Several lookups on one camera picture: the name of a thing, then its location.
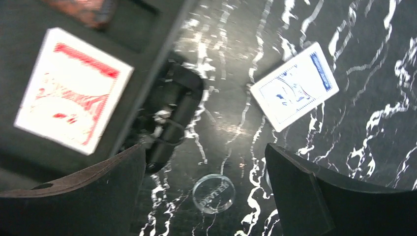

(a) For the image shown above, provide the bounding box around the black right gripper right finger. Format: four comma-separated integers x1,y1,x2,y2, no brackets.
265,143,417,236

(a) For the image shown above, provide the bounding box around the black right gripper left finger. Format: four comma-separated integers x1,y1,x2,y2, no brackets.
0,145,146,236

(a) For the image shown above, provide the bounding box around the blue playing card box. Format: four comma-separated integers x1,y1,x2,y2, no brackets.
250,42,339,132

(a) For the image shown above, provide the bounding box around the clear acrylic dealer button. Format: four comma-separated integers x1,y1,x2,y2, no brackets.
192,174,236,214

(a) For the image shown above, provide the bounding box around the red playing card box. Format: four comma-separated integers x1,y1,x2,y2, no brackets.
14,27,134,155

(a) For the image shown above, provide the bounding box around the orange black poker chip stack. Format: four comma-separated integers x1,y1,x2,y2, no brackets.
44,0,119,29

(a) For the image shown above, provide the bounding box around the black poker set case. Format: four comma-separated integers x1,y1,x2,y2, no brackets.
0,0,204,191

